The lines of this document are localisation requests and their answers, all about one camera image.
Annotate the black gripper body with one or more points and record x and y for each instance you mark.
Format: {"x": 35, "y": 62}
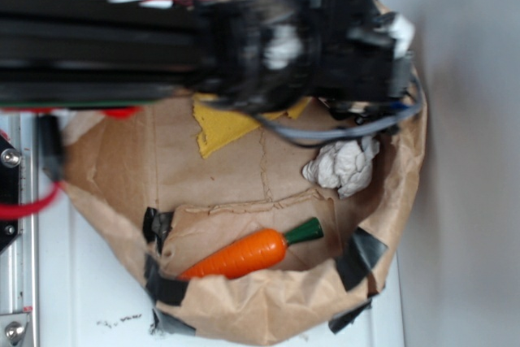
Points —
{"x": 268, "y": 54}

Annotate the yellow cloth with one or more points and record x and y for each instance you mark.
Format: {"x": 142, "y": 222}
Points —
{"x": 218, "y": 128}

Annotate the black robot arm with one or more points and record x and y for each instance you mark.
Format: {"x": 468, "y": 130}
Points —
{"x": 101, "y": 54}

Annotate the crumpled white paper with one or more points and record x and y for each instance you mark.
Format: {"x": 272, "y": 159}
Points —
{"x": 346, "y": 166}

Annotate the orange toy carrot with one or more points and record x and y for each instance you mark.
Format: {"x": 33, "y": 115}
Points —
{"x": 257, "y": 251}

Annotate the brown paper bag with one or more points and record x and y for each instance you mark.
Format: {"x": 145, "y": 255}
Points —
{"x": 144, "y": 187}

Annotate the black metal bracket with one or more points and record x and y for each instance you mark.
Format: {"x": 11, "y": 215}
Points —
{"x": 10, "y": 190}

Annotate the aluminium rail frame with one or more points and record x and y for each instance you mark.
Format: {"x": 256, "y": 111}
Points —
{"x": 19, "y": 269}

